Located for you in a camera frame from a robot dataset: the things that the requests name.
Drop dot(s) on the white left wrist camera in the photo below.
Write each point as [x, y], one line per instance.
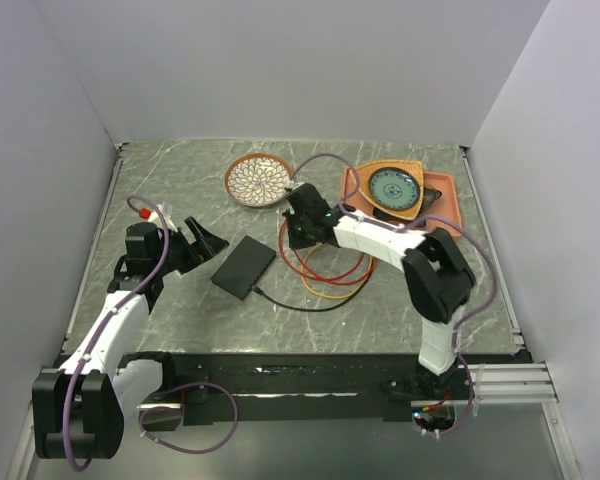
[151, 215]

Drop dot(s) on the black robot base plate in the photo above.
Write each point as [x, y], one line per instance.
[221, 387]

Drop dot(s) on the teal round patterned plate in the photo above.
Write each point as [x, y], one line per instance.
[394, 189]

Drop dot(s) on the orange triangular woven plate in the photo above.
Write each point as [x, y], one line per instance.
[413, 167]

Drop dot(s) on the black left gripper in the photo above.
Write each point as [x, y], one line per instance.
[211, 244]

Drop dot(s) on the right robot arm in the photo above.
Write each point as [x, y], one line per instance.
[438, 277]

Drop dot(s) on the aluminium frame rail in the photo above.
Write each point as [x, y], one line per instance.
[509, 384]

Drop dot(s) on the black dish under plates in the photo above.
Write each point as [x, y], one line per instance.
[430, 197]

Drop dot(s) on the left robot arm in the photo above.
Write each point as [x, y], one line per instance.
[80, 407]

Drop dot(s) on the pink rectangular tray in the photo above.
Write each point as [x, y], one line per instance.
[447, 206]

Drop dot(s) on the black network switch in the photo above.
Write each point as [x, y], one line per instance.
[243, 267]

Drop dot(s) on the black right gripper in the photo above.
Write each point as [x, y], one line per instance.
[296, 241]

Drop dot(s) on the floral patterned brown plate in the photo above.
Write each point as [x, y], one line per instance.
[257, 180]

